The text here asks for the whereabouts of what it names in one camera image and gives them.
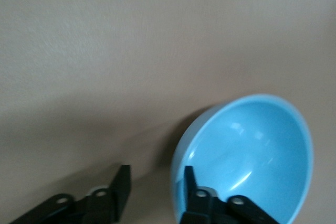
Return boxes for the brown table cover sheet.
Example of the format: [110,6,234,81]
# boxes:
[0,0,336,224]

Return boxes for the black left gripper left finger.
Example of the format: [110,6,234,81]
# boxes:
[10,165,132,224]

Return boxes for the blue bowl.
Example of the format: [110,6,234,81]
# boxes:
[170,94,314,224]

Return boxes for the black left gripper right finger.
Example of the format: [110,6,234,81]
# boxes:
[181,165,280,224]

